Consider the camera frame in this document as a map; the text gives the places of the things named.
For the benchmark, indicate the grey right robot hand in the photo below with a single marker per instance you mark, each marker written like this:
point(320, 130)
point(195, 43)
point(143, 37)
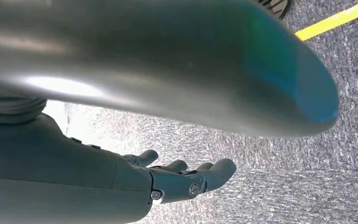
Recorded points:
point(166, 61)

